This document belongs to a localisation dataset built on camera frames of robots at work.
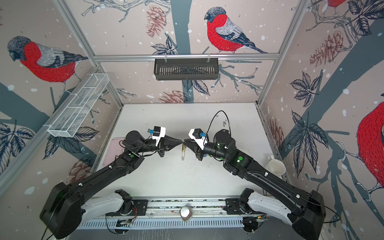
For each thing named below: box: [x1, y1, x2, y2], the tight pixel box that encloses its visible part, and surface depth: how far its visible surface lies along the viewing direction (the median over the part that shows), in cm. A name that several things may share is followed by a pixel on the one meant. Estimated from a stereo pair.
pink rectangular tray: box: [103, 137, 126, 167], surface depth 95 cm
